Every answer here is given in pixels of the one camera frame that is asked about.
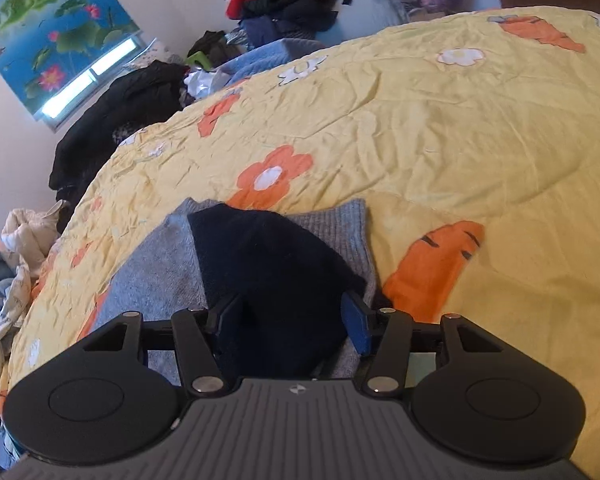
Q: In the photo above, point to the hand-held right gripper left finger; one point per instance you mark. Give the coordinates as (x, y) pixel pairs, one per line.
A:
(229, 325)

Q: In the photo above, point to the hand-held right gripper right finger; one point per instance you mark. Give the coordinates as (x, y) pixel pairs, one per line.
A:
(356, 322)

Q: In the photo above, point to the navy and grey sweater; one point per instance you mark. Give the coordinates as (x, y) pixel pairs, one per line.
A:
(270, 270)

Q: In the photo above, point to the cream clothes pile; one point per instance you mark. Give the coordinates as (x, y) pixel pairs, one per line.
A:
(15, 270)

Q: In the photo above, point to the yellow carrot print blanket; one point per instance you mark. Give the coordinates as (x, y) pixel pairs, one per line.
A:
(455, 135)

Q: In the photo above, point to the dark patterned cloth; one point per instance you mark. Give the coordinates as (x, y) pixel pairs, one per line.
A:
(125, 132)

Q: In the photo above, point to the black padded jacket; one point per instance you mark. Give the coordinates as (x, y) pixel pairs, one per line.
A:
(110, 115)

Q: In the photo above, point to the white crumpled cloth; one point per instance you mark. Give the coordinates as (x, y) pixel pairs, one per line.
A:
(202, 82)

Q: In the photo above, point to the light blue fleece blanket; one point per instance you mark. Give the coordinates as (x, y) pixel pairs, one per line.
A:
(265, 60)

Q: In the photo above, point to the green plastic item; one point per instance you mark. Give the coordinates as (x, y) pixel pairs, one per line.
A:
(200, 59)

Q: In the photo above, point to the window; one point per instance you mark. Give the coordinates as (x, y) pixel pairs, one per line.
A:
(80, 85)

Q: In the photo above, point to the dark olive garment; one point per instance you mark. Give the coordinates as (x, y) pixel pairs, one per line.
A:
(215, 42)

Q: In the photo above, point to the dark navy garment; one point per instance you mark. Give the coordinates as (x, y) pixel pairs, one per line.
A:
(295, 10)

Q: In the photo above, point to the lotus print window blind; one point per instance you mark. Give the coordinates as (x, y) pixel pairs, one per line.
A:
(55, 25)

